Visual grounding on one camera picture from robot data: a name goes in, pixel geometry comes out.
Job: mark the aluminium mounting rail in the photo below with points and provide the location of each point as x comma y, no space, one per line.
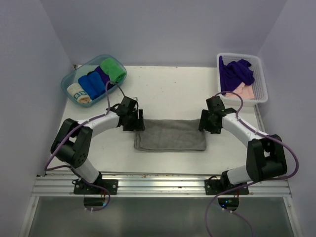
59,184

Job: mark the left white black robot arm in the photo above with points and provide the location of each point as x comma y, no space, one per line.
72,142

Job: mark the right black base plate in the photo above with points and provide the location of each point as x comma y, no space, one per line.
214,187

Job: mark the purple crumpled towel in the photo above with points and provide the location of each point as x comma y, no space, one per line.
234,74

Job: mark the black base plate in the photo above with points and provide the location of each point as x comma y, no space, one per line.
214,187
102,187

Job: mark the blue translucent plastic bin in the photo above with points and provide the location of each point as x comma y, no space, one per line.
86,69

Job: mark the pink towel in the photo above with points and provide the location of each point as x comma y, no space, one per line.
245,91

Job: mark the purple rolled towel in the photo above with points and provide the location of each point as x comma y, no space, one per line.
105,77

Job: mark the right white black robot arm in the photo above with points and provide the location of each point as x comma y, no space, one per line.
265,158

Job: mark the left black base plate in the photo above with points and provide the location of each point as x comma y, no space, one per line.
102,187

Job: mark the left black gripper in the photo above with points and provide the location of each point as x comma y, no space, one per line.
140,125

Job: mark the white plastic basket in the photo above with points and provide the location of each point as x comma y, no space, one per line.
258,87

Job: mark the grey towel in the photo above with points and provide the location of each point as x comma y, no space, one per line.
167,135

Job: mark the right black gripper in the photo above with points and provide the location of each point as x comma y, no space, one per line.
204,125

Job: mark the beige patterned rolled towel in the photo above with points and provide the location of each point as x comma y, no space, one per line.
78,93

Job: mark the blue rolled towel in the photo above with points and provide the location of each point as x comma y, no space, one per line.
92,85

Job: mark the green rolled towel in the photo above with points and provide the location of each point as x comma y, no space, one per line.
113,69

